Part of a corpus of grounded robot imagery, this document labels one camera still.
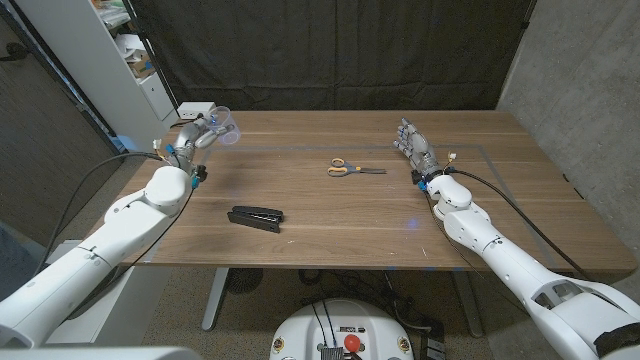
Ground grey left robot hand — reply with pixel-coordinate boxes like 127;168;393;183
167;113;236;174

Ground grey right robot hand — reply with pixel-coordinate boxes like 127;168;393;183
392;118;444;182

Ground clear plastic measuring cup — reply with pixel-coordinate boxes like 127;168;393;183
209;105;242;146

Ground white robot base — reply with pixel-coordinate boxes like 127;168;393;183
269;298;415;360

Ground black stapler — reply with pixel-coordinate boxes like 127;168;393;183
227;205;285;234

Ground white power strip box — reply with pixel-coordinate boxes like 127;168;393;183
177;101;217;121

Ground cardboard box with blue tape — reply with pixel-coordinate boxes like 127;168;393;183
127;49;156;80

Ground white shelf cabinet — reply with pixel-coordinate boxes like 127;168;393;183
14;0;180;156

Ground black backdrop curtain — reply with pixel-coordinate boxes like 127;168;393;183
128;0;536;112

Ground round black floor fan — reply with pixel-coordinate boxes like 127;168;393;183
224;268;265;295

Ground grey table leg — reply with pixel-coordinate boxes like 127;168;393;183
452;270;485;339
201;267;231;332

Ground black power adapter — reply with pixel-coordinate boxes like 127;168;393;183
419;333;447;360

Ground person leg in jeans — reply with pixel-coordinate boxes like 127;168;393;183
0;222;39;302

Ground white robot torso shell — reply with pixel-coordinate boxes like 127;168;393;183
0;346;202;360

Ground yellow handled scissors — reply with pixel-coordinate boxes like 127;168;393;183
327;157;388;178

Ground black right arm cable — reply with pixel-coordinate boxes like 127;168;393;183
444;167;592;281

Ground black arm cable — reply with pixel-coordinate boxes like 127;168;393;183
32;151;167;277
444;167;592;281

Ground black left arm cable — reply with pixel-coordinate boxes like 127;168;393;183
32;151;167;277

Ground black door handle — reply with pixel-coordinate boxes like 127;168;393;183
0;41;31;64

